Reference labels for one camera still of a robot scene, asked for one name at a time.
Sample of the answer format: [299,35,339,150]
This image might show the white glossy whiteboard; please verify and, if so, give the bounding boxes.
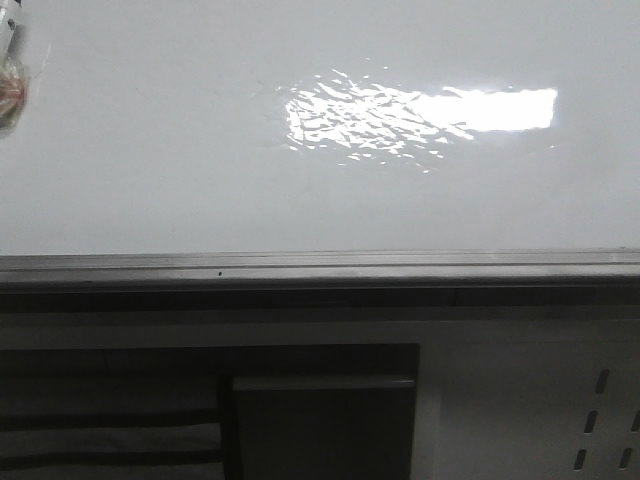
[1,1,639,255]

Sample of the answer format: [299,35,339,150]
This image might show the grey metal whiteboard tray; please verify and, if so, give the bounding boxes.
[1,249,639,312]

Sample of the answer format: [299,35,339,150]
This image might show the dark grey box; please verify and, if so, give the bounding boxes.
[233,374,416,479]

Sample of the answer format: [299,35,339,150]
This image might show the white perforated metal panel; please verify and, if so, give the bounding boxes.
[415,341,639,479]

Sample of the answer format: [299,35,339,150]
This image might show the dark slatted shelf frame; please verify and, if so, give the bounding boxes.
[1,345,419,479]

